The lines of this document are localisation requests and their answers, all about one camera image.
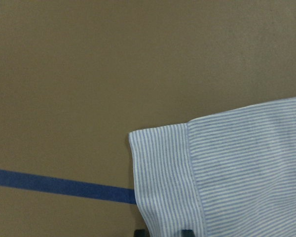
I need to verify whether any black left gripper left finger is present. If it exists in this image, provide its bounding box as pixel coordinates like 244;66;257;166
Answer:
134;229;148;237

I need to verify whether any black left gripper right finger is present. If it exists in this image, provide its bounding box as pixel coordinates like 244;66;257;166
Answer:
181;229;195;237

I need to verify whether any blue striped button shirt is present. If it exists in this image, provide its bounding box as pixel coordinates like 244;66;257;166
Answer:
129;97;296;237

